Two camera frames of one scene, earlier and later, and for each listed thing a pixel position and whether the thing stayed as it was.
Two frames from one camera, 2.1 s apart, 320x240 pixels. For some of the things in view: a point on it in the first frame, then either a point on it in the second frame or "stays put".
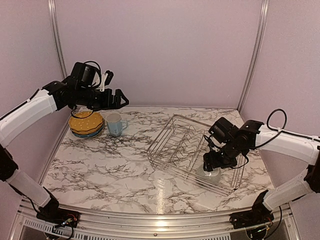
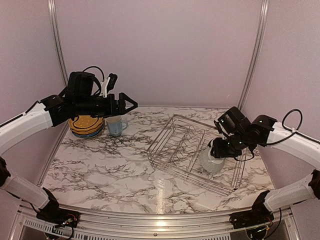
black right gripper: [211, 161] → [219, 151]
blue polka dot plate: [94, 135] stays put
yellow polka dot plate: [93, 120] stays put
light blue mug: [114, 122] stays put
